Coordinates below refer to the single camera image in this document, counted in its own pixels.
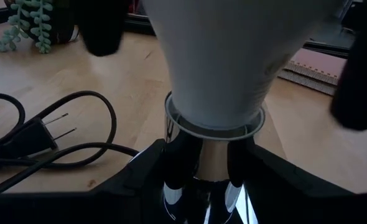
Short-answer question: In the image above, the chrome table lamp base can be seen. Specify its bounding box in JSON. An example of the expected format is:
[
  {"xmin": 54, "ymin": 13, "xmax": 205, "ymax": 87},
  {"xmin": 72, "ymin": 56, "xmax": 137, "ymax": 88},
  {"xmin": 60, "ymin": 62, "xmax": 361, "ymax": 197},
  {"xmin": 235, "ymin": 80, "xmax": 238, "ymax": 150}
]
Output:
[{"xmin": 162, "ymin": 91, "xmax": 267, "ymax": 224}]

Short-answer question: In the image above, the white lightbulb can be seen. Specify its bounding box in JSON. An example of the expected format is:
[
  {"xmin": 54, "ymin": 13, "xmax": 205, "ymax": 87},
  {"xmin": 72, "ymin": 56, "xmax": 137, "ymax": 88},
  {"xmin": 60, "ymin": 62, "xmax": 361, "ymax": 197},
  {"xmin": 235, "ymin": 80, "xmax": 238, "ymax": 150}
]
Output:
[{"xmin": 141, "ymin": 0, "xmax": 348, "ymax": 130}]

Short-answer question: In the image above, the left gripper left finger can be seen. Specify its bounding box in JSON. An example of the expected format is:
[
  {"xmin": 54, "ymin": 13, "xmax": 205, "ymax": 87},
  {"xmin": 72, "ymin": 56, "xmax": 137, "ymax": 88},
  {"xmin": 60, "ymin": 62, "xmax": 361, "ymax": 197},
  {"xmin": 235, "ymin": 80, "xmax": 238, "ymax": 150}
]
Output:
[{"xmin": 91, "ymin": 132, "xmax": 203, "ymax": 194}]

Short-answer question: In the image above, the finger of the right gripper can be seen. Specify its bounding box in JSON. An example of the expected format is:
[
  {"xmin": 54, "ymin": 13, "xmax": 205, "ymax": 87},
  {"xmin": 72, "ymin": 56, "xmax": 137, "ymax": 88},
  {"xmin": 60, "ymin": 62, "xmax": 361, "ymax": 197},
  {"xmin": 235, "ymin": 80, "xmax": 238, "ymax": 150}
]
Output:
[
  {"xmin": 330, "ymin": 0, "xmax": 367, "ymax": 131},
  {"xmin": 75, "ymin": 0, "xmax": 129, "ymax": 58}
]

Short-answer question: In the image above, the succulent plant in black pot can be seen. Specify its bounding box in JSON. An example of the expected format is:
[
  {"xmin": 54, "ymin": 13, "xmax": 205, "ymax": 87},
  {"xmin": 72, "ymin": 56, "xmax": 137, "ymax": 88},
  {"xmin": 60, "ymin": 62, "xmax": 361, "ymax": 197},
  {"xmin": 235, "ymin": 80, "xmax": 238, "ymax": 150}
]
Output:
[{"xmin": 0, "ymin": 0, "xmax": 80, "ymax": 54}]

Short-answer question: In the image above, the black power cable with plug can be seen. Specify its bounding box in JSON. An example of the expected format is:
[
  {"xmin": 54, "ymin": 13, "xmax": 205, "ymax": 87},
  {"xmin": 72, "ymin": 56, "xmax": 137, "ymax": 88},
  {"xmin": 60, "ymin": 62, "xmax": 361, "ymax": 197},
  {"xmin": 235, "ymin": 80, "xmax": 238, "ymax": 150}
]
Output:
[{"xmin": 0, "ymin": 90, "xmax": 140, "ymax": 194}]

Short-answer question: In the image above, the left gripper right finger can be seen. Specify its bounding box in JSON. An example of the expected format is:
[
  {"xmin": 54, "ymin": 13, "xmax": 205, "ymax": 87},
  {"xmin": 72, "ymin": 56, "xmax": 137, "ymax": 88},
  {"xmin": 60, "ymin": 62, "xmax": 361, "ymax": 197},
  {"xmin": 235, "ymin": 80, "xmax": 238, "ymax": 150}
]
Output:
[{"xmin": 227, "ymin": 136, "xmax": 354, "ymax": 195}]

